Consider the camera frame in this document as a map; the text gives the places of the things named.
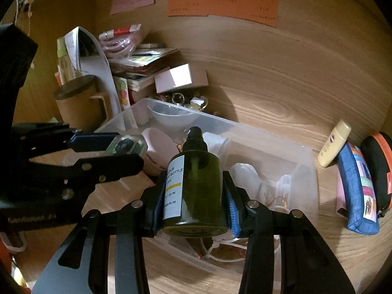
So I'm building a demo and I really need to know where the pink packet bag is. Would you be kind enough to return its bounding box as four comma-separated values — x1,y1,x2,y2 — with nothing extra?
98,24,143,59

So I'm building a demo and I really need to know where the clear plastic storage bin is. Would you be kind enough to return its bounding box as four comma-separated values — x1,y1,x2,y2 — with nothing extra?
94,98,320,266

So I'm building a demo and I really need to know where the beige lotion tube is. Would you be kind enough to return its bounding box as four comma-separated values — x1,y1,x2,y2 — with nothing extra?
318,120,352,168

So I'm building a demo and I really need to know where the small white pink box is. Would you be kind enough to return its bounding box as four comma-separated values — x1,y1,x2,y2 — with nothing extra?
155,64,209,94

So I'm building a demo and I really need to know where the fruit pattern box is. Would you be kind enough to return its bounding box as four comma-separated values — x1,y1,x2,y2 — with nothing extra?
113,76,131,110

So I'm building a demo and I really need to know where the orange sticky note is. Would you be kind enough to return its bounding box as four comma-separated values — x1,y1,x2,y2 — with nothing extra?
166,0,278,27

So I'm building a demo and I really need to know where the stack of booklets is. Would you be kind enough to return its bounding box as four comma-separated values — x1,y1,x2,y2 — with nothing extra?
108,48,179,91

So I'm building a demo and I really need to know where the black orange round case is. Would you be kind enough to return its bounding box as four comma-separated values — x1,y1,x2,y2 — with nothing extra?
360,132,391,218

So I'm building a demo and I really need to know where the clear plastic bowl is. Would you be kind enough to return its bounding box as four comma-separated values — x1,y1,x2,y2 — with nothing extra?
147,105,199,131

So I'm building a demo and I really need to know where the orange book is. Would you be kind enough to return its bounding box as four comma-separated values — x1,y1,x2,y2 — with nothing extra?
54,72,62,86

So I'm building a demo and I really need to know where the white paper calendar stand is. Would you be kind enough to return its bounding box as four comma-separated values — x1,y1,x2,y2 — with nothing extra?
57,27,122,115

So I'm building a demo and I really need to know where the small digital timer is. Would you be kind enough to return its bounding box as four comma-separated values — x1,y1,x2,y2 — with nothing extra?
104,135,148,156

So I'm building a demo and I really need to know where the white tape roll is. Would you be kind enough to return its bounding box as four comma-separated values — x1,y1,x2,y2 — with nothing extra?
203,132,231,161

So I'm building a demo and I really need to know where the dark green spray bottle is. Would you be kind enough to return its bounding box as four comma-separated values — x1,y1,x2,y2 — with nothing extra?
161,126,229,238

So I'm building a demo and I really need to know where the blue pencil pouch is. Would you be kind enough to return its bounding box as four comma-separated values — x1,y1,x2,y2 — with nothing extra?
338,142,380,236

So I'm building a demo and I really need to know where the brown mug with lid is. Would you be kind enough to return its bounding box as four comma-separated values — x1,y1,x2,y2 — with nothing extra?
54,75,113,132

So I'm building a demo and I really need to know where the white face mask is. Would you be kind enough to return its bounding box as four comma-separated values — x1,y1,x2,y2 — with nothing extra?
201,163,292,263

